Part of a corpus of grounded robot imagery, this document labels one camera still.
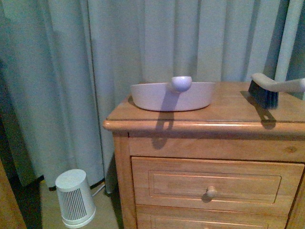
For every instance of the beige plastic dustpan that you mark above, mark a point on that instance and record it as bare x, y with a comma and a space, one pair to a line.
180, 94

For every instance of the beige hand brush black bristles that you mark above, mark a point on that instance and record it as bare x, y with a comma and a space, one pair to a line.
265, 90

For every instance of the wooden nightstand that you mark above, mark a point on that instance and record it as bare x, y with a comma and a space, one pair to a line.
232, 128

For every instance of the round wooden drawer knob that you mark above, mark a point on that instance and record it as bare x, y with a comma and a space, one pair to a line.
211, 192

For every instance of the lower wooden drawer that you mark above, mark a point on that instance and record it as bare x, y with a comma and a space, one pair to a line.
154, 217

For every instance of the wooden drawer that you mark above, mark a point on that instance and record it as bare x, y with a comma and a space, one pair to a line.
253, 187
154, 217

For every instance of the light green curtain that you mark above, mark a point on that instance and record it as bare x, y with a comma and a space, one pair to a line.
66, 64

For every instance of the upper wooden drawer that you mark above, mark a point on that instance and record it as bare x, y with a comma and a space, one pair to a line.
253, 187

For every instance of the wooden furniture edge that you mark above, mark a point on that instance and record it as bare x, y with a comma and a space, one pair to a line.
10, 214

